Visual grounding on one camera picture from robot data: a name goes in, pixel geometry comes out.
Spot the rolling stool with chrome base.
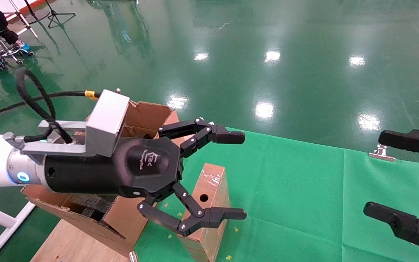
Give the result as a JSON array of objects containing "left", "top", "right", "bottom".
[{"left": 0, "top": 36, "right": 35, "bottom": 67}]

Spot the black cable with yellow tag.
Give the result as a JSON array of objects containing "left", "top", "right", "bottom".
[{"left": 0, "top": 68, "right": 101, "bottom": 144}]

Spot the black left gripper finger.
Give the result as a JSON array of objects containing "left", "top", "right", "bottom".
[
  {"left": 158, "top": 117, "right": 246, "bottom": 159},
  {"left": 137, "top": 182, "right": 247, "bottom": 237}
]

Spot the white tripod stand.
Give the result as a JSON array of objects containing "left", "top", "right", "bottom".
[{"left": 2, "top": 0, "right": 40, "bottom": 39}]

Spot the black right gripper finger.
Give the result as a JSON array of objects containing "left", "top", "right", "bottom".
[
  {"left": 363, "top": 201, "right": 419, "bottom": 261},
  {"left": 378, "top": 129, "right": 419, "bottom": 166}
]

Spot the black tripod stand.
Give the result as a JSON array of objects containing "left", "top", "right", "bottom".
[{"left": 44, "top": 0, "right": 76, "bottom": 29}]

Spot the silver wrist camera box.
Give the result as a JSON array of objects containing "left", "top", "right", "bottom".
[{"left": 20, "top": 89, "right": 130, "bottom": 159}]

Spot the wooden board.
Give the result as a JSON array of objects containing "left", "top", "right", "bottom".
[{"left": 31, "top": 218, "right": 131, "bottom": 262}]

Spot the white metal frame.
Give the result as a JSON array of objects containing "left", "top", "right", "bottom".
[{"left": 0, "top": 199, "right": 36, "bottom": 262}]

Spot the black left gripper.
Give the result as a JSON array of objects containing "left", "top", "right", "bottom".
[{"left": 44, "top": 137, "right": 184, "bottom": 199}]

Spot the large open cardboard carton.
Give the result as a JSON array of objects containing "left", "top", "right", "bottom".
[{"left": 20, "top": 101, "right": 180, "bottom": 257}]

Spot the small cardboard box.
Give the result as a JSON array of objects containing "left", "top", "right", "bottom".
[{"left": 180, "top": 163, "right": 231, "bottom": 262}]

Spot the black foam block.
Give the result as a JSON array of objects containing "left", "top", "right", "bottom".
[{"left": 71, "top": 193, "right": 114, "bottom": 222}]

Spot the green table cloth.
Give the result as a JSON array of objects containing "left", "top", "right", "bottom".
[{"left": 133, "top": 127, "right": 419, "bottom": 262}]

